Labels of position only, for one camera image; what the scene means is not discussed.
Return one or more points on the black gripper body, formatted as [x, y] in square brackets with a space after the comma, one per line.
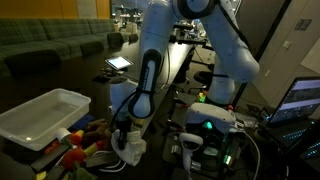
[122, 126]

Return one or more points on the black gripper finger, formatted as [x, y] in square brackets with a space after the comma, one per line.
[122, 141]

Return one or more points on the white terry towel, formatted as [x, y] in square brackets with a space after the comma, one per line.
[133, 151]

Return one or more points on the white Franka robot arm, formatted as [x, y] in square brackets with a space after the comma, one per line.
[230, 50]

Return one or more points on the small red ball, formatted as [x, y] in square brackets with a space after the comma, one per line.
[100, 145]

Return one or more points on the brown plush toy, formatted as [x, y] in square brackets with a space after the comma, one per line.
[98, 128]

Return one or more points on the dark rectangular block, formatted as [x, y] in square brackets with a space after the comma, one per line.
[100, 161]
[55, 173]
[48, 159]

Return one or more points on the yellow cylinder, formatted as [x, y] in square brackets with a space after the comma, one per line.
[91, 149]

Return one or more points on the blue block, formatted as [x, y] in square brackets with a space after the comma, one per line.
[83, 121]

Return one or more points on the orange yellow peg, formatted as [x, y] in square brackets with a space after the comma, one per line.
[77, 136]

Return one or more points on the green cloth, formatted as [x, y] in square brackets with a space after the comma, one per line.
[81, 173]

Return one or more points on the orange fuzzy ball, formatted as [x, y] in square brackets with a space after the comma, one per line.
[73, 158]

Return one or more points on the small black flat device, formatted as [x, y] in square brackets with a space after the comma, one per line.
[101, 79]

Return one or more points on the white cup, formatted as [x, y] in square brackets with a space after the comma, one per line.
[63, 134]

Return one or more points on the tablet with lit screen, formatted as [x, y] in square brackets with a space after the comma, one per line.
[118, 62]

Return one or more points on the white VR controller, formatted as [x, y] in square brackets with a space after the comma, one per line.
[188, 143]

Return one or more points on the orange toy pieces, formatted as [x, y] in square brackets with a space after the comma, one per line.
[52, 147]

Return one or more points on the clear plastic bin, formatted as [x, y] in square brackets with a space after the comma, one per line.
[40, 116]

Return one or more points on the small green yellow object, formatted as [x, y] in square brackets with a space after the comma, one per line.
[201, 97]

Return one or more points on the large dark ottoman stool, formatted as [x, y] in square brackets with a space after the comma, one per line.
[115, 40]

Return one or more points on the small yellow block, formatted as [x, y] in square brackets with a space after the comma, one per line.
[41, 175]

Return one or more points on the white VR headset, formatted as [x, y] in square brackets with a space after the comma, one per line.
[210, 115]

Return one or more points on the small dark ottoman stool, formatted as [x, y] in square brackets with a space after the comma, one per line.
[133, 38]

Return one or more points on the black electronics box green lights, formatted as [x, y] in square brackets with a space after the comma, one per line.
[213, 153]

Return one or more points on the black office chair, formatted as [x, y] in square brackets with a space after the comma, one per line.
[203, 77]

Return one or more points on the green plaid sofa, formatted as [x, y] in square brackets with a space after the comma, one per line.
[50, 36]

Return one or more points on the black slanted pole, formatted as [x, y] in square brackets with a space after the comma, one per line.
[273, 30]

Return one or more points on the open laptop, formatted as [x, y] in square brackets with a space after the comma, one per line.
[300, 100]

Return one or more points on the black camera stand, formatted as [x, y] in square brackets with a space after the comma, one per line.
[190, 41]

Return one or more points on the white light switch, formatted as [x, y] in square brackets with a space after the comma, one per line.
[287, 44]

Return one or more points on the grey wall sign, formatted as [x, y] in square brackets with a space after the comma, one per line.
[303, 24]

